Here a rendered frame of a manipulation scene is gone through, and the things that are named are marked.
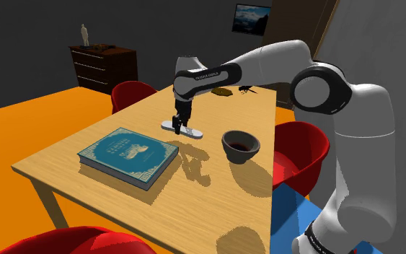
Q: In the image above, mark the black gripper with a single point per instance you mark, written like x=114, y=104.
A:
x=183, y=108

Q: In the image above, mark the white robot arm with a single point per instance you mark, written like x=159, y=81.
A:
x=364, y=147

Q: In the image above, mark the white remote control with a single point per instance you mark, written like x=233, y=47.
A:
x=194, y=132

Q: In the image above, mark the brown flat hexagonal object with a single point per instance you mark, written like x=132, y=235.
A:
x=221, y=92

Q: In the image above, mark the red chair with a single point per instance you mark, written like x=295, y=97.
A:
x=301, y=151
x=83, y=242
x=130, y=93

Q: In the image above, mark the teal hardcover book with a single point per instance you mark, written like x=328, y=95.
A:
x=125, y=154

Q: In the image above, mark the dark grey bowl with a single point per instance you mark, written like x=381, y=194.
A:
x=240, y=149

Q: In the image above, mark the small black thin object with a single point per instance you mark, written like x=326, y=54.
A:
x=246, y=89

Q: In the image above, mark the light wooden table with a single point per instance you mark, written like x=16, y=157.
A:
x=202, y=204

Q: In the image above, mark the dark chest of drawers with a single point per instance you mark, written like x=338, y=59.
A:
x=106, y=70

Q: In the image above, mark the blue robot stand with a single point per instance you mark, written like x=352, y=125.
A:
x=290, y=218

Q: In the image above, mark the brown wooden door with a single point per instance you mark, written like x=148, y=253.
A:
x=294, y=21

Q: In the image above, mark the framed wall picture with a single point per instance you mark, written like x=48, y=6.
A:
x=251, y=19

